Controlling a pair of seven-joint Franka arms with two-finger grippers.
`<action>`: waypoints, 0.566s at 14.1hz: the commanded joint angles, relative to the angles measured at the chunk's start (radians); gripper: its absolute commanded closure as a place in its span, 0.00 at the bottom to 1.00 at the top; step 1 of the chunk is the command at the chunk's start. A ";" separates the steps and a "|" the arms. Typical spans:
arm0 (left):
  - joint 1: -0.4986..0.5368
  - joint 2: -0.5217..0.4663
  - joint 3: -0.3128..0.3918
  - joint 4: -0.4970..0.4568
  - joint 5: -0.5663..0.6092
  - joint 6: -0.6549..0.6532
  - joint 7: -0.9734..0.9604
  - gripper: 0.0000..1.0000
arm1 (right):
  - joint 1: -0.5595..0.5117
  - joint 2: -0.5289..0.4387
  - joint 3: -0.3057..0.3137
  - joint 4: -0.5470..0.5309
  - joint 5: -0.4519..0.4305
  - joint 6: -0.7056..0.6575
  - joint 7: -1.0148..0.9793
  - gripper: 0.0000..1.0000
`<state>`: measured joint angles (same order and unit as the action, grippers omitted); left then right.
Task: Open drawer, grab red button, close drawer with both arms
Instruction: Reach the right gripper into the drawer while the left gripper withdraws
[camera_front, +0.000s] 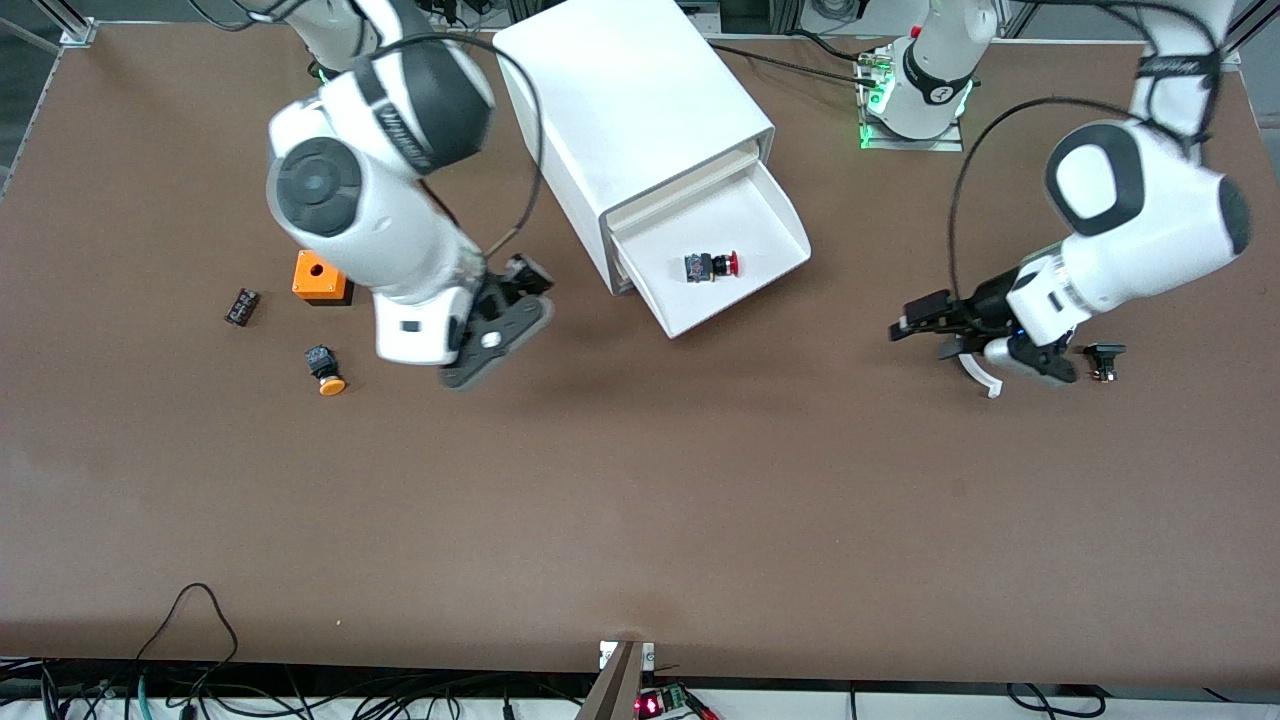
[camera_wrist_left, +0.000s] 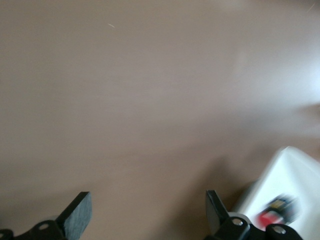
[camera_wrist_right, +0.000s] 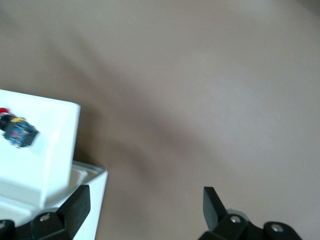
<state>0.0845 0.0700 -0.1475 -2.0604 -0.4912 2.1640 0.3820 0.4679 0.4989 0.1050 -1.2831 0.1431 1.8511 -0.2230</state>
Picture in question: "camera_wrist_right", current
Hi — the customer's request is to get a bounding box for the red push button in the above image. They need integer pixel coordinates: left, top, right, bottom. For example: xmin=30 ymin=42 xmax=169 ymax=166
xmin=0 ymin=107 xmax=41 ymax=149

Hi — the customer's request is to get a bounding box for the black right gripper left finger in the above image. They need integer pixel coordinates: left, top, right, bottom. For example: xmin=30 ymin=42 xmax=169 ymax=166
xmin=0 ymin=184 xmax=91 ymax=240

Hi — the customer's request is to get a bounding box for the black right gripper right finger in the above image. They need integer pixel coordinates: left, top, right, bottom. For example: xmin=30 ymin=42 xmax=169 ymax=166
xmin=198 ymin=186 xmax=303 ymax=240

